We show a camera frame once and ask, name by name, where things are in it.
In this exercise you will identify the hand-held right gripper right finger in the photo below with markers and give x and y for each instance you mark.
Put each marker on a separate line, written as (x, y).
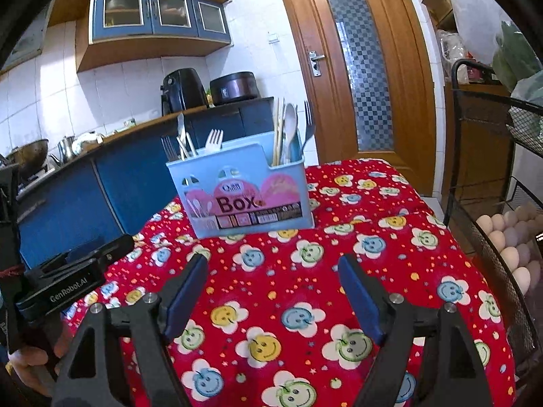
(360, 301)

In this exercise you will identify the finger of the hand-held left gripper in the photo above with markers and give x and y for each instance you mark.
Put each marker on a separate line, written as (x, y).
(114, 248)

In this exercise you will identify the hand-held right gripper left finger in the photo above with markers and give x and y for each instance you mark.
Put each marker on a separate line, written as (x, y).
(186, 301)

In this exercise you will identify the metal fork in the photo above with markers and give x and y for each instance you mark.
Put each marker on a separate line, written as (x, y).
(168, 148)
(308, 125)

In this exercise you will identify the beige plastic knife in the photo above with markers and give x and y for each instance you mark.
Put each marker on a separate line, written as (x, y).
(189, 146)

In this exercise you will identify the metal table knife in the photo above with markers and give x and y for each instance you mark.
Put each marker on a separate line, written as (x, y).
(181, 129)

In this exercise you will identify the beige plastic fork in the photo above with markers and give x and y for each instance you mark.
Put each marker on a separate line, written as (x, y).
(214, 140)

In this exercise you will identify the light blue utensil holder box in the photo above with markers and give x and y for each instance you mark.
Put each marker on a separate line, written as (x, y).
(254, 165)

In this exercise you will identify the beige plastic spoon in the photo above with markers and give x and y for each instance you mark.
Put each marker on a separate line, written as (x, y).
(290, 118)

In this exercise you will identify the person's left hand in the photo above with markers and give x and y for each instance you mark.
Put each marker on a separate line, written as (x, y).
(25, 369)

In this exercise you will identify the blue kitchen counter cabinet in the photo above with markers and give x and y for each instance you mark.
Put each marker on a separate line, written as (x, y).
(127, 186)

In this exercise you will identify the red smiley flower tablecloth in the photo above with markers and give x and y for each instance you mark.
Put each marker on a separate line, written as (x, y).
(297, 284)

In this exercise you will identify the white cloth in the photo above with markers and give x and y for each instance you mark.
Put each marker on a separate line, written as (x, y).
(89, 142)

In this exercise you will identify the metal kettle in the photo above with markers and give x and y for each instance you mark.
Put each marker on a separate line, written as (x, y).
(66, 148)

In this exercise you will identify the metal wok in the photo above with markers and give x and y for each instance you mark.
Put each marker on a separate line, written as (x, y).
(29, 154)

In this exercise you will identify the pile of eggs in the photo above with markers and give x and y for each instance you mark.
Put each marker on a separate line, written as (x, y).
(509, 237)

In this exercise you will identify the black air fryer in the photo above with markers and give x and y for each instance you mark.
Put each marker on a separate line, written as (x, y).
(182, 89)

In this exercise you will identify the wooden shelf unit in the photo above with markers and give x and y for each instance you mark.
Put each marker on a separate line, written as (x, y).
(475, 144)

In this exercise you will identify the dark rice cooker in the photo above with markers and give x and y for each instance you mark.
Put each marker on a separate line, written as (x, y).
(233, 87)

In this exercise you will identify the range hood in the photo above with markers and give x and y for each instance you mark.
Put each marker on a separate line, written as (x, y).
(25, 46)

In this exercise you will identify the wooden door with glass pane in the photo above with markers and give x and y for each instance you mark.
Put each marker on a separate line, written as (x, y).
(305, 21)

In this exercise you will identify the green leafy vegetables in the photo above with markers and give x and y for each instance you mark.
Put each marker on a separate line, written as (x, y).
(515, 55)

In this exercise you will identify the white plastic bag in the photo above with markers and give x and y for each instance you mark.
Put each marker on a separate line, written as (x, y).
(475, 12)

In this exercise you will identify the blue wall cabinet glass doors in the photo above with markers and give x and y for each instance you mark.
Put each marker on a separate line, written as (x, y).
(148, 21)

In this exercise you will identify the white wall socket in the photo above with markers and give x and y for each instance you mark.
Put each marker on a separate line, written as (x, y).
(274, 37)

